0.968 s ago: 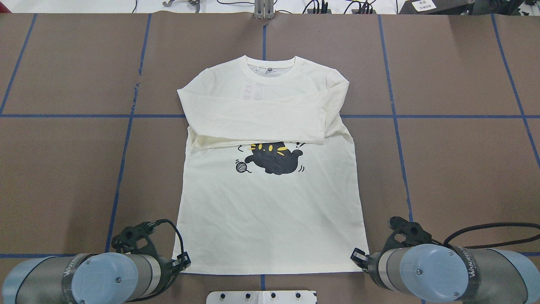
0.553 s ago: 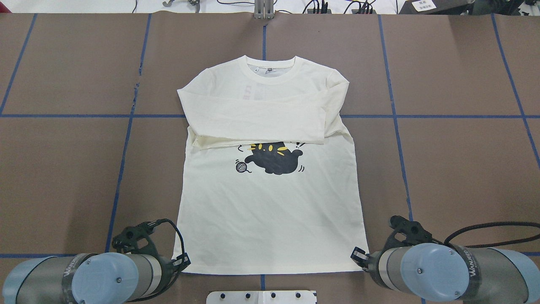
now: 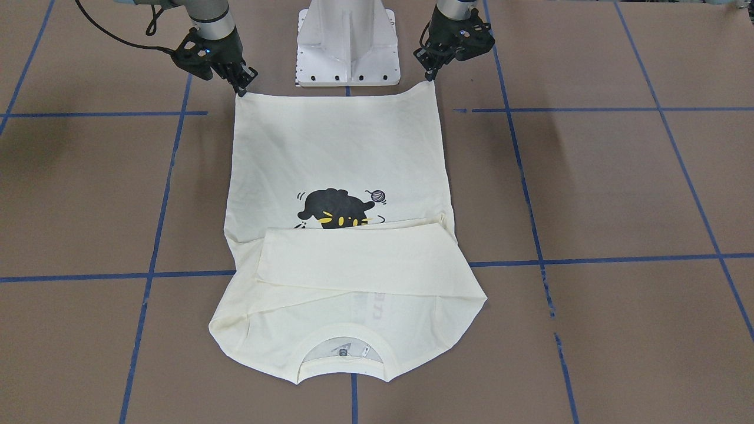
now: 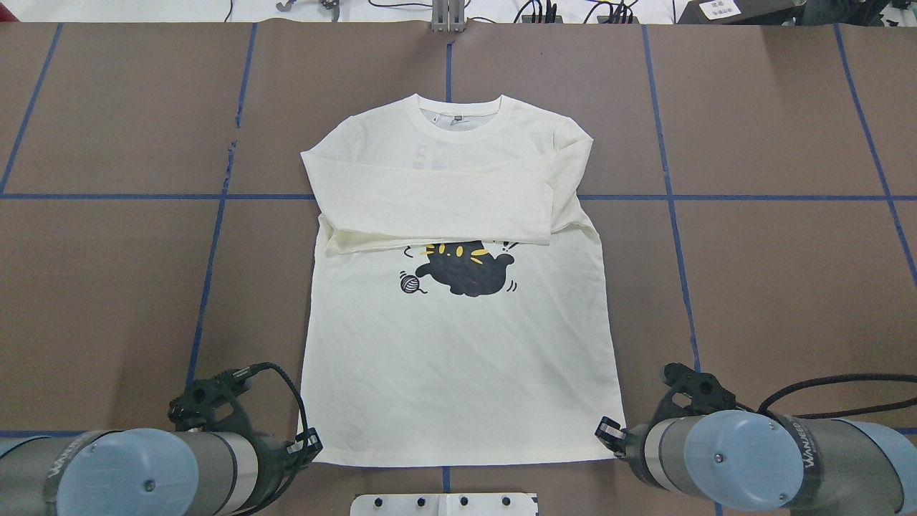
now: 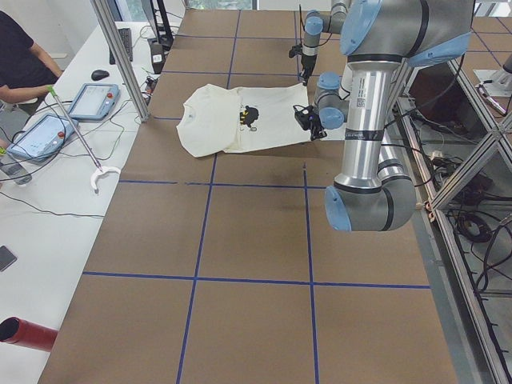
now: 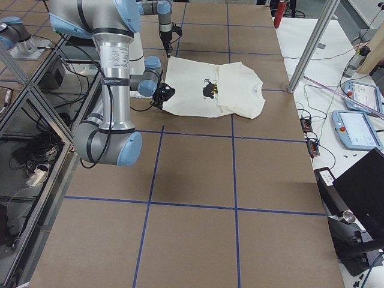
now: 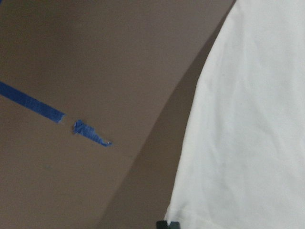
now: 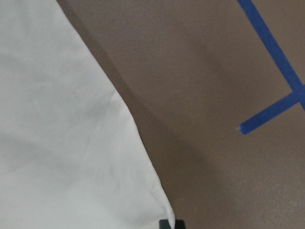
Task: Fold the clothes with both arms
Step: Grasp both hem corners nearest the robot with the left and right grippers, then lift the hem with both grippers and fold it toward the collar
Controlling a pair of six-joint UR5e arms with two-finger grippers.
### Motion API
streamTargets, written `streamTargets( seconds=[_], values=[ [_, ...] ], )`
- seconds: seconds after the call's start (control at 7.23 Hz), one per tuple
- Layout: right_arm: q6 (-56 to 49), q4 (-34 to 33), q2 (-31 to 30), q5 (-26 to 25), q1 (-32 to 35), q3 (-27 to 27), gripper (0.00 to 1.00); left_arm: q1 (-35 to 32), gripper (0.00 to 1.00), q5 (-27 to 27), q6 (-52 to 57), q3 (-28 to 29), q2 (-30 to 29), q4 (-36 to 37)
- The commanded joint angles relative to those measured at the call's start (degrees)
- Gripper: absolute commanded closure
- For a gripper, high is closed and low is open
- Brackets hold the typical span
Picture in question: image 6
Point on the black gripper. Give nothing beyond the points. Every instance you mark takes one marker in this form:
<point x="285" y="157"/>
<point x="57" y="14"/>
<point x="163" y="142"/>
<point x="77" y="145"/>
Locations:
<point x="165" y="35"/>
<point x="158" y="96"/>

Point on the cream long-sleeve cat shirt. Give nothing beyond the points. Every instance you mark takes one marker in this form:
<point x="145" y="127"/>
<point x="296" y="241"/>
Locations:
<point x="211" y="91"/>

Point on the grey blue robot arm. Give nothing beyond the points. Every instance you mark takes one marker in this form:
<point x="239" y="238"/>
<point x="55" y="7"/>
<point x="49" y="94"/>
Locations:
<point x="107" y="135"/>
<point x="163" y="10"/>

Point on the red cylinder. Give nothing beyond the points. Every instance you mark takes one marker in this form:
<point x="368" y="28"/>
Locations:
<point x="279" y="13"/>

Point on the white power strip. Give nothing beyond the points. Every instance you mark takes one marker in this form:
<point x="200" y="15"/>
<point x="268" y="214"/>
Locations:
<point x="37" y="177"/>

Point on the near teach pendant tablet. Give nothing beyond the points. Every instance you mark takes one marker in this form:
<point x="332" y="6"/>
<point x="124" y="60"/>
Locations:
<point x="355" y="131"/>

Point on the teach pendant tablet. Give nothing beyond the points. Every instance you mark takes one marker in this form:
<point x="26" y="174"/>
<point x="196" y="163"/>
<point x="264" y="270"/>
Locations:
<point x="355" y="131"/>
<point x="368" y="95"/>

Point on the grabber stick with white hook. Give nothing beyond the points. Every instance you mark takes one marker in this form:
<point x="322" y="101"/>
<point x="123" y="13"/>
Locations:
<point x="342" y="95"/>

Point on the far teach pendant tablet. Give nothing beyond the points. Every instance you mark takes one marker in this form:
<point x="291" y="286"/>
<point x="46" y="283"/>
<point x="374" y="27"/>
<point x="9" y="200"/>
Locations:
<point x="368" y="95"/>

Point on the grey aluminium frame post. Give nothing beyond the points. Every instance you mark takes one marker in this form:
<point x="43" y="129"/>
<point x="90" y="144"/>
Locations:
<point x="314" y="39"/>

